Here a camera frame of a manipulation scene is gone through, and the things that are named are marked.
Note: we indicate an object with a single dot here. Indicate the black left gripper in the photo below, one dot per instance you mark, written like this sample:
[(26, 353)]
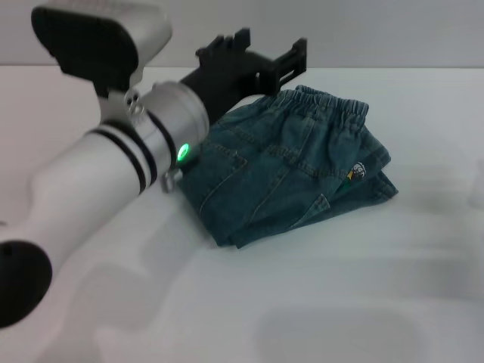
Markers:
[(230, 77)]

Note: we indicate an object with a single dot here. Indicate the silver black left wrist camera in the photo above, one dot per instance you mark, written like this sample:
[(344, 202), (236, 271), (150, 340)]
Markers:
[(98, 41)]

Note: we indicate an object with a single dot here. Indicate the blue denim shorts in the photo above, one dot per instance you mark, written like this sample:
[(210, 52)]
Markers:
[(295, 162)]

